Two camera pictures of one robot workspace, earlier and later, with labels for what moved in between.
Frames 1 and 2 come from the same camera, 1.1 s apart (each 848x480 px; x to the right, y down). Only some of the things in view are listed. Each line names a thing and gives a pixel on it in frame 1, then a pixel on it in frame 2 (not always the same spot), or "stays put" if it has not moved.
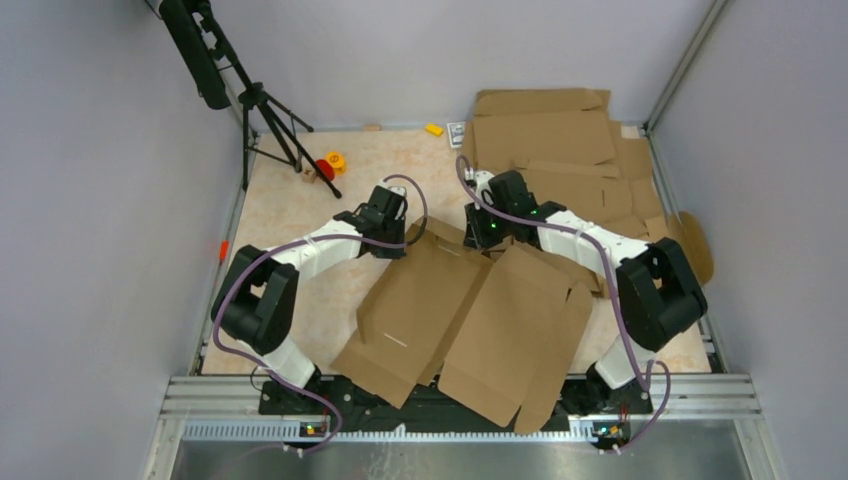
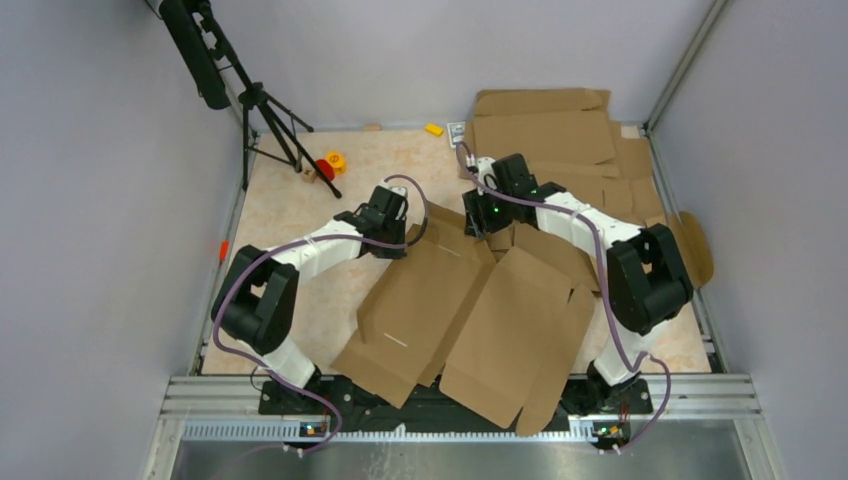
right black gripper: [475, 237] to [477, 223]
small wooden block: [308, 174] stays put
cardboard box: [499, 334] stays put
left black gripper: [391, 253] stays put
